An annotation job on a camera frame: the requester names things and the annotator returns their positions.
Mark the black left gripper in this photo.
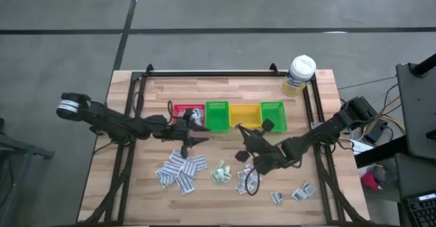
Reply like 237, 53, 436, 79
172, 109, 211, 159

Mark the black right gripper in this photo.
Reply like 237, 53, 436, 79
234, 118, 290, 173

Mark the yellow plastic basket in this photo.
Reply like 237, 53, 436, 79
228, 103, 263, 130

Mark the green plastic basket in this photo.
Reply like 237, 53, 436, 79
204, 100, 231, 133
260, 101, 288, 134

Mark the blue striped bandage packet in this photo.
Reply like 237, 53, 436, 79
169, 149, 190, 166
175, 172, 196, 195
182, 160, 198, 179
163, 161, 183, 175
192, 154, 208, 172
155, 168, 176, 189

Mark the red plastic basket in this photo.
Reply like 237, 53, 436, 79
172, 104, 206, 127

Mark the yellow Lysol wipes canister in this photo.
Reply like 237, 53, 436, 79
282, 55, 317, 97

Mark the white paper sheet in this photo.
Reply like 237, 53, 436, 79
349, 138, 374, 156

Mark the black power box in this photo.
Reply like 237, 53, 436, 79
364, 119, 388, 145

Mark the red grey fabric bundle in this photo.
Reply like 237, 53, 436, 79
360, 164, 388, 191

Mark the black desk bar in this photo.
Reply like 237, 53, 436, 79
354, 135, 409, 168

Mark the grey metal stand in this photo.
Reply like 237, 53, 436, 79
0, 117, 55, 227

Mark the black pole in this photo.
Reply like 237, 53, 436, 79
410, 52, 436, 78

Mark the black keyboard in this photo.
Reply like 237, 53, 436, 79
405, 192, 436, 227

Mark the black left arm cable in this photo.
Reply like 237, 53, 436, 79
166, 100, 175, 124

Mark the black aluminium table frame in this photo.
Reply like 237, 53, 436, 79
77, 63, 372, 227

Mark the yellow cable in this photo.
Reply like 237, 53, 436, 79
381, 95, 407, 134

